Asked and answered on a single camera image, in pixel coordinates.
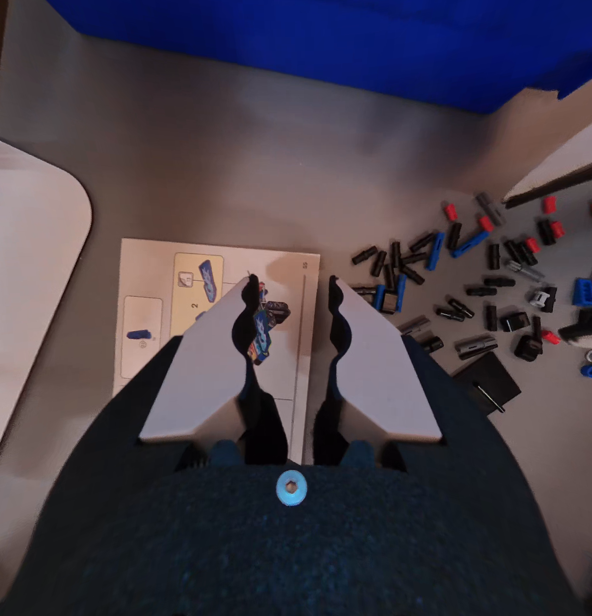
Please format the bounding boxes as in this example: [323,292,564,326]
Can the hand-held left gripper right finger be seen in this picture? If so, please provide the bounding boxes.
[313,274,444,466]

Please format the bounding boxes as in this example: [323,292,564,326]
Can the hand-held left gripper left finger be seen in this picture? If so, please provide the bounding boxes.
[138,273,289,465]

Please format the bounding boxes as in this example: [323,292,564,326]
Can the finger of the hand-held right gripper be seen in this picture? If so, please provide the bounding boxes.
[502,115,592,210]
[558,308,592,349]

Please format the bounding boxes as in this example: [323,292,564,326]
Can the lego instruction booklet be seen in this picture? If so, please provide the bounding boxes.
[112,238,322,465]

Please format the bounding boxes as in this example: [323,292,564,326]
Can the lego pieces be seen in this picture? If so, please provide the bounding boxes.
[351,192,592,381]

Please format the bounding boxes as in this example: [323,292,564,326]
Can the black flat lego panel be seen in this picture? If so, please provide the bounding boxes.
[451,351,523,417]

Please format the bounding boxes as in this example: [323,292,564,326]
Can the blue plastic bin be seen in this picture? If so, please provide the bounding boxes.
[46,0,592,115]

